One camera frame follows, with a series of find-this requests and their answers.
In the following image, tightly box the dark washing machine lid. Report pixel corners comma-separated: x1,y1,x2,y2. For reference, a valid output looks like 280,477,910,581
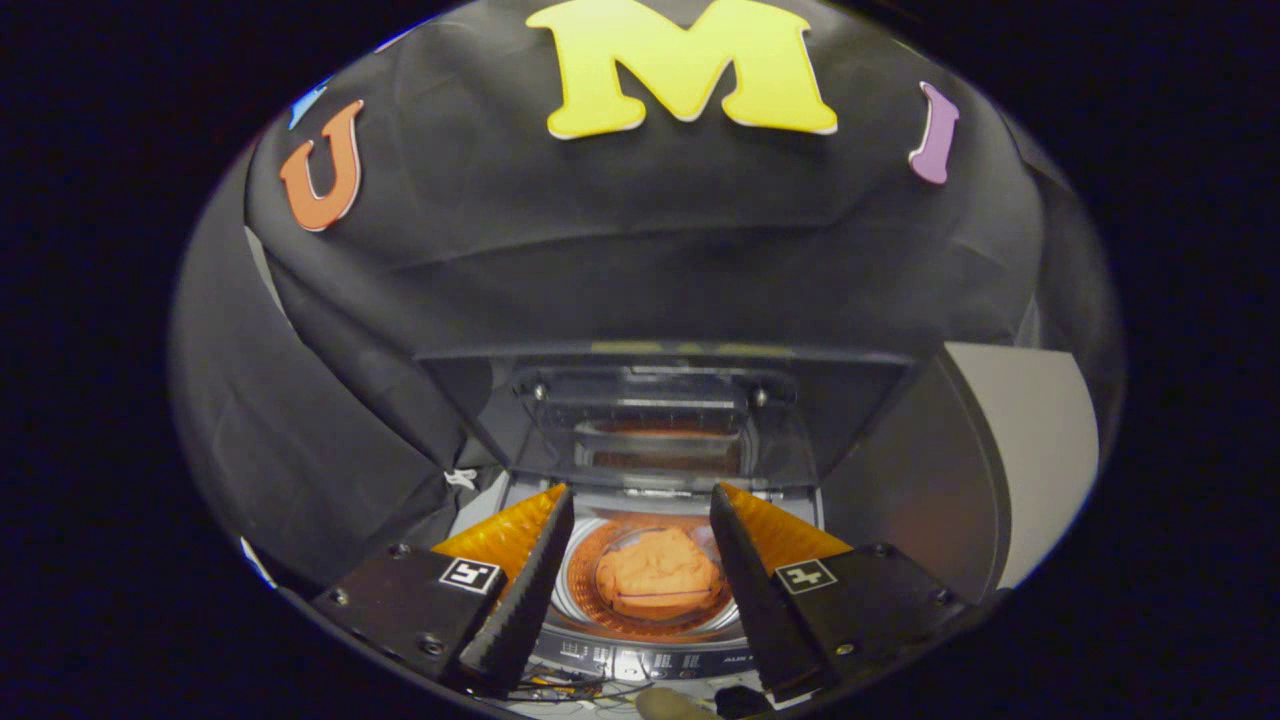
415,345,916,491

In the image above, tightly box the yellow orange cloth garment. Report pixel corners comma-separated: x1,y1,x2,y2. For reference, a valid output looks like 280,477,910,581
596,528,723,621

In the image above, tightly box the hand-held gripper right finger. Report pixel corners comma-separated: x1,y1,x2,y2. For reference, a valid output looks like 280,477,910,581
710,483,969,703

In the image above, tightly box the grey beige cabinet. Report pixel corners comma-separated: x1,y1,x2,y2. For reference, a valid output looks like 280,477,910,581
820,342,1099,606

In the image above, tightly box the thin black cable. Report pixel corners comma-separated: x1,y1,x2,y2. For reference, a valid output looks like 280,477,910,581
510,675,641,706

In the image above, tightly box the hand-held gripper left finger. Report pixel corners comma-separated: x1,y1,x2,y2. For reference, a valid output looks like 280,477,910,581
312,484,576,696

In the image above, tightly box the grey washing machine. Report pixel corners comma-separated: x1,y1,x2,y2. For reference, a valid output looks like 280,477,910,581
445,470,831,691

